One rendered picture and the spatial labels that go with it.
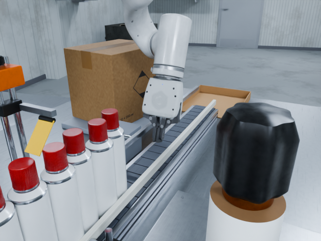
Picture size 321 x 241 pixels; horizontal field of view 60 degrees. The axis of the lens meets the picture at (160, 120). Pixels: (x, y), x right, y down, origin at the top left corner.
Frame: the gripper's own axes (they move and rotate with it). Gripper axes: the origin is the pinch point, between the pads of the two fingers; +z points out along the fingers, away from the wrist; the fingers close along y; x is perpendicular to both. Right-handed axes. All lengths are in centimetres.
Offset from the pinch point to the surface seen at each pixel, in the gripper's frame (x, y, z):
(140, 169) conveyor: -5.9, -1.0, 8.9
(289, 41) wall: 766, 2, -200
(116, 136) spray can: -23.6, 1.7, -1.6
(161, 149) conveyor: 5.1, -0.5, 4.9
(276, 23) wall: 743, -38, -241
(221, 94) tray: 74, -1, -15
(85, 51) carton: 7.3, -34.7, -21.2
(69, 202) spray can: -36.2, 2.9, 7.3
